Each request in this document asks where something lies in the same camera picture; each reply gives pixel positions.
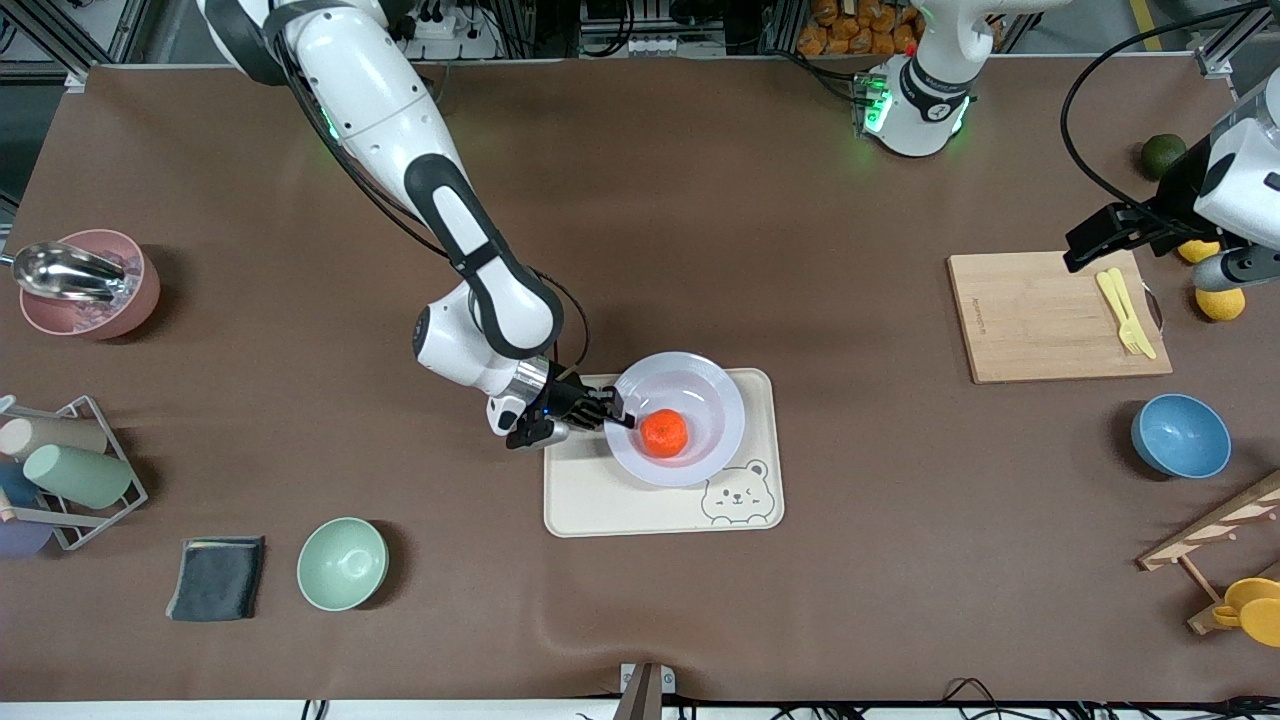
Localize dark green avocado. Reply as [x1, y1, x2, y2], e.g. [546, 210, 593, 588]
[1141, 133, 1189, 181]

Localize purple cup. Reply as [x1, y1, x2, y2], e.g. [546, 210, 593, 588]
[0, 520, 56, 559]

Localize pale lilac round plate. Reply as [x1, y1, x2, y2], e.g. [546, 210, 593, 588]
[603, 351, 747, 489]

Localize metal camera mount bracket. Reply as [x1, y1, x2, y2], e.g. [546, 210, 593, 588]
[612, 662, 677, 720]

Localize beige cup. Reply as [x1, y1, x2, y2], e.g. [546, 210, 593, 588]
[0, 416, 109, 461]

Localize pink bowl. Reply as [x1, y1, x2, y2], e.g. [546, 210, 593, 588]
[20, 229, 161, 341]

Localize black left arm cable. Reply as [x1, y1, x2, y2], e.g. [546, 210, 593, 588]
[1060, 0, 1280, 231]

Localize blue bowl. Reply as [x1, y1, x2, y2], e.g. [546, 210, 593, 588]
[1131, 393, 1233, 480]

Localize bag of orange fruits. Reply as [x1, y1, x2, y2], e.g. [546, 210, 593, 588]
[797, 0, 926, 58]

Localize blue cup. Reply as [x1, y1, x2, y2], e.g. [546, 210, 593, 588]
[0, 460, 46, 509]

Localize yellow plastic fork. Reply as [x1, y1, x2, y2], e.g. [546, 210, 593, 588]
[1108, 267, 1159, 361]
[1096, 270, 1143, 357]

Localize black cable loop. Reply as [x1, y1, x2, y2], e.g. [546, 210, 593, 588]
[942, 677, 1013, 717]

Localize yellow mug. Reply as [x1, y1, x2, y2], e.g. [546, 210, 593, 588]
[1213, 577, 1280, 648]

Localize dark grey folded cloth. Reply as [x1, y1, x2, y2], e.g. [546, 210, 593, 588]
[165, 536, 267, 623]

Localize mint green bowl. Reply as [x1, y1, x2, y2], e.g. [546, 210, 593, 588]
[296, 516, 390, 612]

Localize bamboo cutting board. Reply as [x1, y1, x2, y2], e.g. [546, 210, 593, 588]
[947, 250, 1174, 385]

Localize orange fruit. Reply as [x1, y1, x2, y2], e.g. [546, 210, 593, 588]
[640, 408, 690, 459]

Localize mint green cup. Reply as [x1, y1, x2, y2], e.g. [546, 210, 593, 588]
[23, 443, 135, 510]

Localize grey wire cup rack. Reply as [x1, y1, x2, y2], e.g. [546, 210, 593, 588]
[0, 395, 149, 552]

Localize shiny metal scoop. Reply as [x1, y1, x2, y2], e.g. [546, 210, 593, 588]
[12, 241, 131, 302]

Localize wooden mug rack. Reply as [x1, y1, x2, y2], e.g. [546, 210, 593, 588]
[1137, 470, 1280, 636]

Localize cream bear print tray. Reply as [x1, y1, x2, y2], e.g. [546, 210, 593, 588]
[543, 368, 786, 539]

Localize white power strip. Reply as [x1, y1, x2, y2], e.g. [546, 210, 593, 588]
[405, 8, 501, 59]

